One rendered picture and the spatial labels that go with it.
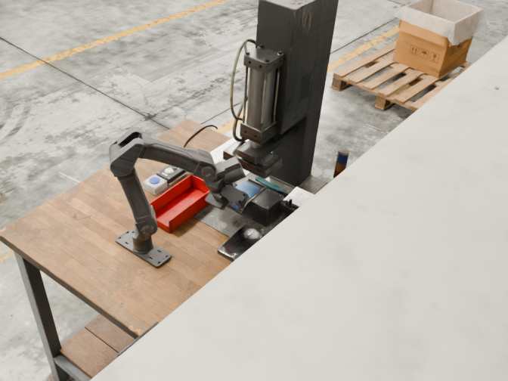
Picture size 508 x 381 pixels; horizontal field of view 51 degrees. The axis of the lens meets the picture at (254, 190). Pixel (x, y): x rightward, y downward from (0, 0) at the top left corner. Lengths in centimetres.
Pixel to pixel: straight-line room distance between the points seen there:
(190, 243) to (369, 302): 122
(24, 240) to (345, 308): 143
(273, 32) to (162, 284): 84
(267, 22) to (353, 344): 119
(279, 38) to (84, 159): 242
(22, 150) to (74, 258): 227
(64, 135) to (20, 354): 185
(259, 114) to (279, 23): 28
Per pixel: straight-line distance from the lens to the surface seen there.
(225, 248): 178
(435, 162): 93
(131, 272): 175
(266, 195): 189
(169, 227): 184
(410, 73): 500
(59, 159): 386
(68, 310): 287
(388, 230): 76
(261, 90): 164
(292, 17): 159
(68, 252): 184
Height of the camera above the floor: 218
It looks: 39 degrees down
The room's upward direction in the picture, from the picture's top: 5 degrees clockwise
